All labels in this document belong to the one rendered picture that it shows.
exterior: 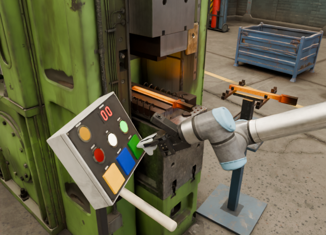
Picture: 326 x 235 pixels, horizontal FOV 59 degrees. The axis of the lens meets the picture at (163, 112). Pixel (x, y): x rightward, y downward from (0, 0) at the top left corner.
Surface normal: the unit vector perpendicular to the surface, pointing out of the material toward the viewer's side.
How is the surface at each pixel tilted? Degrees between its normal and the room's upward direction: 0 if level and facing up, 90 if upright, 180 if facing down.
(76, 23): 89
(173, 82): 90
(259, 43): 89
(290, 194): 0
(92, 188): 90
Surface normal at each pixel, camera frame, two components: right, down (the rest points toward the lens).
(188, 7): 0.75, 0.30
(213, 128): -0.36, 0.33
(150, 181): -0.44, -0.44
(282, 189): 0.01, -0.90
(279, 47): -0.73, 0.29
